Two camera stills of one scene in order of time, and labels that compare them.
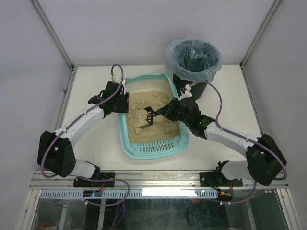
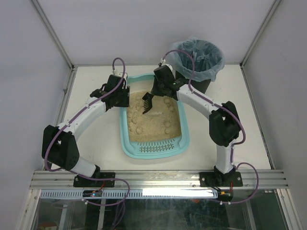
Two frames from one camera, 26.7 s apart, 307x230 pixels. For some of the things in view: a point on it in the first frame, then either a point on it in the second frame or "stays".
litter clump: (138, 131) stays
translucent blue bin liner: (193, 59) stays
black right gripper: (165, 111) → (158, 90)
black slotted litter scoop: (151, 114) → (147, 98)
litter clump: (166, 129) stays
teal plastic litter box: (151, 149) stays
